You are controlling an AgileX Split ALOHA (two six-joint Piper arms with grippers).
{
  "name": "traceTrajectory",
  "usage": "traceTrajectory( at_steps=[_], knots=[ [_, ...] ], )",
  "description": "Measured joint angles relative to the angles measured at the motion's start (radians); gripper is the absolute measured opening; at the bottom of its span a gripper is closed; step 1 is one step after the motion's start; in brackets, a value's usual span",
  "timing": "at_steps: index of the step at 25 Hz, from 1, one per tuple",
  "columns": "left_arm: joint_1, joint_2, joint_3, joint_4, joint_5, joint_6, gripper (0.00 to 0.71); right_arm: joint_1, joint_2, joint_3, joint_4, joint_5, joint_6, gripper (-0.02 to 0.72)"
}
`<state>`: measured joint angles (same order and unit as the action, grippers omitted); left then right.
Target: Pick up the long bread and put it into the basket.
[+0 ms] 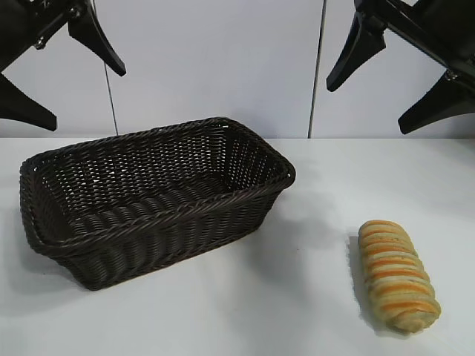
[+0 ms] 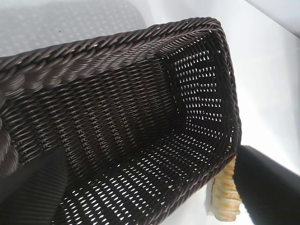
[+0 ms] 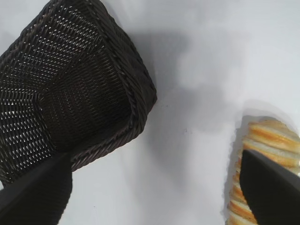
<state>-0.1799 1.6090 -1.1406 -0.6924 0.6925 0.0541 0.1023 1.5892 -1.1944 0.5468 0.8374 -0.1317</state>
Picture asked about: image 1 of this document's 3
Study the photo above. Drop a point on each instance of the dark brown wicker basket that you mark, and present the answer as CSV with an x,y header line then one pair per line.
x,y
148,237

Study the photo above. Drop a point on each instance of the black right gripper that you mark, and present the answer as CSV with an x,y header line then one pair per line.
x,y
430,26

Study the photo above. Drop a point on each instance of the long striped bread loaf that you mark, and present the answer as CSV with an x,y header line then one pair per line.
x,y
397,274

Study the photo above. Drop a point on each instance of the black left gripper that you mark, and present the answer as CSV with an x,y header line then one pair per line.
x,y
26,26

